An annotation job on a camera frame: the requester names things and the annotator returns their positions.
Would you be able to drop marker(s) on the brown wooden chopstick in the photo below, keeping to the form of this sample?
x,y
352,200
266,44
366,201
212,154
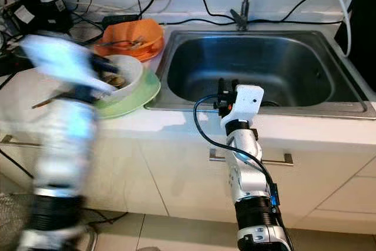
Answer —
x,y
50,100

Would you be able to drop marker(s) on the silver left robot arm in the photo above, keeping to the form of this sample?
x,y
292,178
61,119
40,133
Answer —
x,y
61,145

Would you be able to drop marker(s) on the white kitchen cabinet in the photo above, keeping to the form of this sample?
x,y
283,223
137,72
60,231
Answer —
x,y
164,174

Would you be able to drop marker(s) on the white bowl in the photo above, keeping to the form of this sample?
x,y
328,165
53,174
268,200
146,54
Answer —
x,y
132,74

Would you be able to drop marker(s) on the stainless steel sink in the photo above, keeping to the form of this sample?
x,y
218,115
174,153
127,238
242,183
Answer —
x,y
258,63

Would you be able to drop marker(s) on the metal fork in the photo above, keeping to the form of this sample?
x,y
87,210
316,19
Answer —
x,y
135,43

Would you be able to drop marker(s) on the orange bowl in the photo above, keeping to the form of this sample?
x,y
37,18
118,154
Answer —
x,y
123,30

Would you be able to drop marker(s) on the small black adapter box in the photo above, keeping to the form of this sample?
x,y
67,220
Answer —
x,y
120,20

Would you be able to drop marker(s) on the orange plate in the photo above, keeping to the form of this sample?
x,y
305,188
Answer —
x,y
153,51

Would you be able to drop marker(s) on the green plate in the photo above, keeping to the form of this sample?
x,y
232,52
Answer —
x,y
141,101

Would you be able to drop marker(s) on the black labelled power adapter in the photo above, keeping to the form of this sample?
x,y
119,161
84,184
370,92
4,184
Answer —
x,y
47,16

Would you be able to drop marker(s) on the black power strip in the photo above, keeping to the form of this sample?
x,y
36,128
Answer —
x,y
12,57

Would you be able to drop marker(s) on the black appliance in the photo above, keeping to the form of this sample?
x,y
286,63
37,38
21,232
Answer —
x,y
361,27

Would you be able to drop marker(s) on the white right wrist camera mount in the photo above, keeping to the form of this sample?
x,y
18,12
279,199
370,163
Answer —
x,y
247,98

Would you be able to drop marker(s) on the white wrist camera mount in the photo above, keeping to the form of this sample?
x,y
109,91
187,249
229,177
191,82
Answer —
x,y
247,98
59,60

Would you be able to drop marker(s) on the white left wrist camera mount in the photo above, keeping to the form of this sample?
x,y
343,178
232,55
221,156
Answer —
x,y
59,60

